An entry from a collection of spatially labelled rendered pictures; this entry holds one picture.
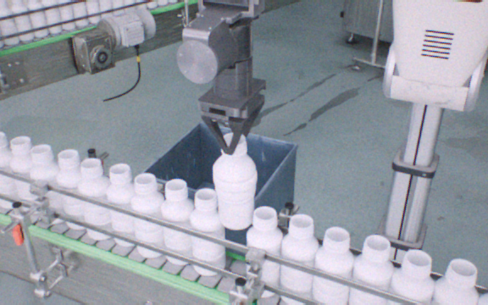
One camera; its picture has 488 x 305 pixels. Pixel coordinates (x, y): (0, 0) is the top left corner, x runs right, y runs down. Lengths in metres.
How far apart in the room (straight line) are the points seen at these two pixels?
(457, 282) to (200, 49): 0.47
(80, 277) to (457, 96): 0.91
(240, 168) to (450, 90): 0.63
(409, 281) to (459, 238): 1.96
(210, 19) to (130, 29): 1.53
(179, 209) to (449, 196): 2.27
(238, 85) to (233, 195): 0.19
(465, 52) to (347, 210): 1.66
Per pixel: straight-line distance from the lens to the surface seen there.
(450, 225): 2.82
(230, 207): 0.84
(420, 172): 1.43
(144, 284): 1.03
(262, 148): 1.49
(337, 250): 0.81
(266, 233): 0.84
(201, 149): 1.60
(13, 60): 2.15
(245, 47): 0.71
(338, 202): 2.82
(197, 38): 0.63
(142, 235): 0.98
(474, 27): 1.23
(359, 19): 4.85
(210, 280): 0.97
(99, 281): 1.12
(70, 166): 1.04
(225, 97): 0.73
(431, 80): 1.27
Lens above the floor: 1.69
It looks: 32 degrees down
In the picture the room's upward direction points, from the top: straight up
